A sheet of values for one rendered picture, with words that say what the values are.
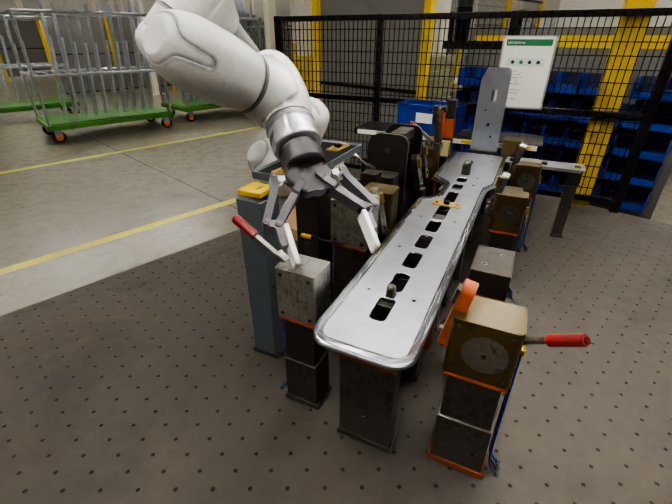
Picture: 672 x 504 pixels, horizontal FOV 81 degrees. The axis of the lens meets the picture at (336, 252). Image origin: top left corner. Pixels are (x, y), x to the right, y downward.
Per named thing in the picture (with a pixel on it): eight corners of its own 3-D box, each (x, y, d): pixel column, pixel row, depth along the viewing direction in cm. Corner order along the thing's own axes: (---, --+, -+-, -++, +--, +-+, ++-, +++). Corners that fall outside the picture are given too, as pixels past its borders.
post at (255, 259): (276, 359, 104) (261, 204, 82) (253, 350, 107) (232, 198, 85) (291, 341, 110) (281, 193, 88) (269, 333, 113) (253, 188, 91)
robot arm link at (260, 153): (266, 188, 171) (231, 160, 154) (291, 155, 172) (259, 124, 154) (287, 203, 161) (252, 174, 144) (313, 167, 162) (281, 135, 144)
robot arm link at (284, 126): (263, 144, 73) (271, 170, 71) (267, 108, 65) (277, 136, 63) (308, 139, 76) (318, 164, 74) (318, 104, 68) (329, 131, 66)
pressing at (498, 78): (496, 151, 174) (513, 67, 158) (469, 148, 179) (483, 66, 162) (496, 151, 175) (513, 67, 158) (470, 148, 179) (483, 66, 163)
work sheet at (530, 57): (541, 110, 184) (559, 35, 169) (490, 107, 193) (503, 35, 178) (541, 109, 186) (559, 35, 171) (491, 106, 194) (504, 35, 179)
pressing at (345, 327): (427, 382, 60) (428, 375, 59) (299, 339, 68) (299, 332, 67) (506, 158, 168) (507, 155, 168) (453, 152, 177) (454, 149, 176)
